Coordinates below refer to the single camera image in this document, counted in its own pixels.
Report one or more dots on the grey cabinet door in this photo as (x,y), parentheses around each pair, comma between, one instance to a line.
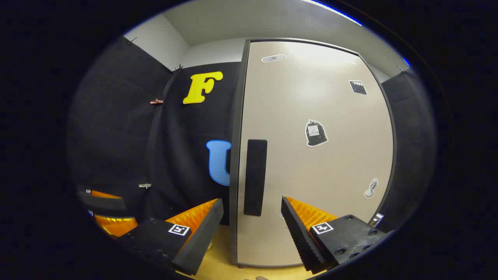
(330,175)

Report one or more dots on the copper clip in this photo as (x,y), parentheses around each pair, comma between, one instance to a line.
(156,101)

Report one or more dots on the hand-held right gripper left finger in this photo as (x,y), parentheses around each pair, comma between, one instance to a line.
(202,241)

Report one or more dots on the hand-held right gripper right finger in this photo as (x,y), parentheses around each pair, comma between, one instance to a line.
(299,237)

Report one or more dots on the white clip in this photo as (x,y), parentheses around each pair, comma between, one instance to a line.
(144,185)

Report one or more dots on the grey cabinet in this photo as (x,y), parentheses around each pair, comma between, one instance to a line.
(234,155)

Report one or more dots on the stack of books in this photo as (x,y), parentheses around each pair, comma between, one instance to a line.
(376,219)

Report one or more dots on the black backdrop cloth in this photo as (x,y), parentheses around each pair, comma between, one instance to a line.
(116,136)
(408,147)

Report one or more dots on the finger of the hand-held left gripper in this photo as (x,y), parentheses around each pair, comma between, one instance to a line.
(116,225)
(105,203)

